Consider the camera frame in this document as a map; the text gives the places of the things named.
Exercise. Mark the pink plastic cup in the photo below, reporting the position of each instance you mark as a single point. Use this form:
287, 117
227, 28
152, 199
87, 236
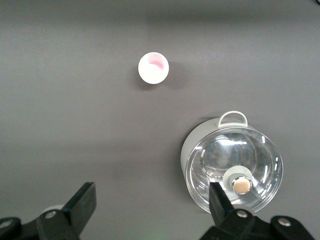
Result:
153, 68

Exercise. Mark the glass lid with beige knob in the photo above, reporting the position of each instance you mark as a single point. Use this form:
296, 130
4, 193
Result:
237, 150

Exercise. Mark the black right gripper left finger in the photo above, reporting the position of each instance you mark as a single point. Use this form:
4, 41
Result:
80, 202

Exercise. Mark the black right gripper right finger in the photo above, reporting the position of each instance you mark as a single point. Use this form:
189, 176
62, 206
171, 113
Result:
222, 212

